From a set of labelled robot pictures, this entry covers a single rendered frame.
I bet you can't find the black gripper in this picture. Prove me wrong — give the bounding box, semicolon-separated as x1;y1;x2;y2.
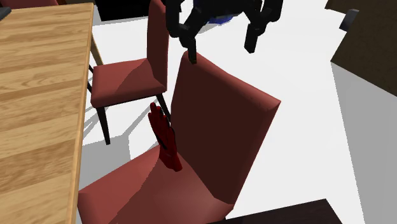
165;0;284;65

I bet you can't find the blue object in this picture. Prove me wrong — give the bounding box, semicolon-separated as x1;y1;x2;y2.
207;15;233;26

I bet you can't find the red upholstered chair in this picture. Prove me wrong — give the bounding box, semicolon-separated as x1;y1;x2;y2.
87;0;171;146
76;50;282;224

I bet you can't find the dark red glove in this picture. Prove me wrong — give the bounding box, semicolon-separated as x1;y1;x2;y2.
147;102;183;172

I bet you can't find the light wooden table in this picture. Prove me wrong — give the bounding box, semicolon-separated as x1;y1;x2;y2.
0;3;104;224

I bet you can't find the dark grey flat object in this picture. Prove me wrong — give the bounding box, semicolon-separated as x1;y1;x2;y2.
0;6;13;21

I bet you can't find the brown cabinet with grey handle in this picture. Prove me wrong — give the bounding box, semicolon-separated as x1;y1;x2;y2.
324;0;397;97

